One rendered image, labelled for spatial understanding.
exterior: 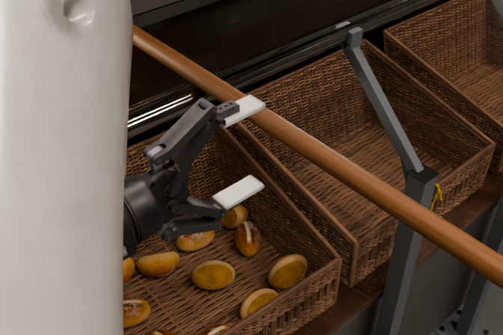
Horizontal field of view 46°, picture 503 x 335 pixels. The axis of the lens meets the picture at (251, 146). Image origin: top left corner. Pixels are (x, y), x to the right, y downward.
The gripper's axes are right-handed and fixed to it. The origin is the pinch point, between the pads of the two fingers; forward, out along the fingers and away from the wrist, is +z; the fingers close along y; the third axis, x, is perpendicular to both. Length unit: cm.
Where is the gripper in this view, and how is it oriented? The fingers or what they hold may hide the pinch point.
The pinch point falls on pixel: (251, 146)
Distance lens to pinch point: 80.0
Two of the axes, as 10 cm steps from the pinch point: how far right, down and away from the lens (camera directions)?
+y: 0.0, 7.9, 6.2
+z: 7.5, -4.0, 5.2
